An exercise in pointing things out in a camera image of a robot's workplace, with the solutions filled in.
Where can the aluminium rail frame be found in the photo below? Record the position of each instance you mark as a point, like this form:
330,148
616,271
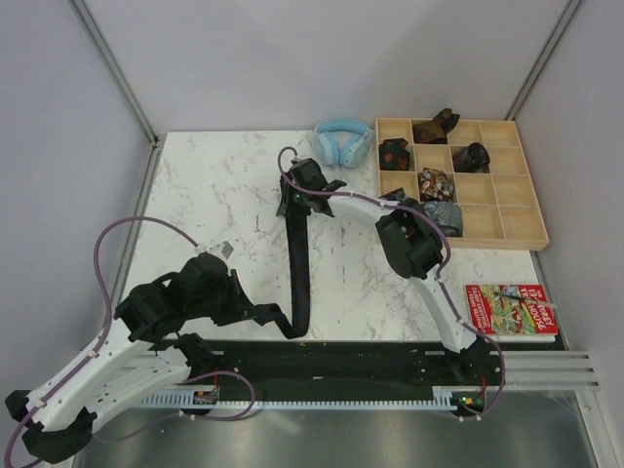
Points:
528,366

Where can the white slotted cable duct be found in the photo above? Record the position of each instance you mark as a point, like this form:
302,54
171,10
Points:
194,399

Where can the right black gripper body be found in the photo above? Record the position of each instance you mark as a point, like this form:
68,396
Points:
299,204

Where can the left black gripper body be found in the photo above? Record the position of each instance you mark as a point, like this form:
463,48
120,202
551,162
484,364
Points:
219,306

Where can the wooden compartment tray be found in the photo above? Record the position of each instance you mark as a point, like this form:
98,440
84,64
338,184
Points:
498,202

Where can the colourful patchwork rolled tie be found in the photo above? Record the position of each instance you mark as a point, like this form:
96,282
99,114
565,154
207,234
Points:
435,185

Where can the brown rolled tie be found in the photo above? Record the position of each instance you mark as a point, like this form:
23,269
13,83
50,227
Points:
436,130

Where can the grey blue rolled tie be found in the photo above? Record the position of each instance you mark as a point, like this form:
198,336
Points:
447,216

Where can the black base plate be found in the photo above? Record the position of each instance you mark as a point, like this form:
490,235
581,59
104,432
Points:
352,368

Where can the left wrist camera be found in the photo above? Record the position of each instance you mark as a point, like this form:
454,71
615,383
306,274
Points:
222,250

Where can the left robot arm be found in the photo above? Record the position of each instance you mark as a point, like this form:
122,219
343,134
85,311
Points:
139,351

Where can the light blue headphones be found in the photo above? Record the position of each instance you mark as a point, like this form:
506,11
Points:
342,142

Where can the black orange-dotted rolled tie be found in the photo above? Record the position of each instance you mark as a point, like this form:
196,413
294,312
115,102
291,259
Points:
394,155

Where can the blue hexagon rolled tie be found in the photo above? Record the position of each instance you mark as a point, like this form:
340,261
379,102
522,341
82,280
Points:
399,197

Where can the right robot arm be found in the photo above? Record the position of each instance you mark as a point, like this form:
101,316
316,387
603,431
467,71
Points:
415,248

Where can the dark glossy rolled tie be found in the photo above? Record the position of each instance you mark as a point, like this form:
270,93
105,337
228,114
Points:
471,158

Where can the dark blue striped tie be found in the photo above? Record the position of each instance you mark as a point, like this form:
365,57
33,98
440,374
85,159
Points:
298,325

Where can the red children's book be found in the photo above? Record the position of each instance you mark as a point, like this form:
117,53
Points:
512,313

